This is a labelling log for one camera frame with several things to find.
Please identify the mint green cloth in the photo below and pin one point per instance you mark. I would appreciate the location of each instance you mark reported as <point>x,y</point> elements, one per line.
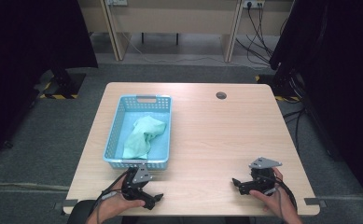
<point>142,137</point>

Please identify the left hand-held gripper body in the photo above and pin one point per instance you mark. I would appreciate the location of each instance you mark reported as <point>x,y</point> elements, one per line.
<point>138,179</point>

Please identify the white power strip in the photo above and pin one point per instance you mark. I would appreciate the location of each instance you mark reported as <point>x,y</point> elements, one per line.
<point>117,2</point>

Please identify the light blue plastic basket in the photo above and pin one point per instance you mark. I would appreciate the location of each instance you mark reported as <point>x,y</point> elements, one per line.
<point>124,140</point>

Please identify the white wall socket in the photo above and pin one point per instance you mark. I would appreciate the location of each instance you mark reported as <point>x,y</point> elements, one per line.
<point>254,3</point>

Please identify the yellow black hazard tape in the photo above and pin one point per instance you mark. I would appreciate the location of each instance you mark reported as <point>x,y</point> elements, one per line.
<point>58,96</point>
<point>283,98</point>

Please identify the person's left hand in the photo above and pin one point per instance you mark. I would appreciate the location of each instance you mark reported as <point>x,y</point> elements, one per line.
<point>117,203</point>

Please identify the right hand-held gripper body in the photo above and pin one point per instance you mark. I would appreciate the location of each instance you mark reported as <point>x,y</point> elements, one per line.
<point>261,179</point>

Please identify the black stand base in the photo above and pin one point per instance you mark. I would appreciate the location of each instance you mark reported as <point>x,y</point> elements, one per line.
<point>68,82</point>

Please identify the grey table edge bracket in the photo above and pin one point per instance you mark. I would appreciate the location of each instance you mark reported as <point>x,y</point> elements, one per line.
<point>315,201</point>
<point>70,202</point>

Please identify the black curtain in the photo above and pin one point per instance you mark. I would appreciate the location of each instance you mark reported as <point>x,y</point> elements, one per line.
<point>20,62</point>
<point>341,77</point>

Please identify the person's right hand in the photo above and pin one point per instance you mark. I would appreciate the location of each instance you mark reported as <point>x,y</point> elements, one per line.
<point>274,202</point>

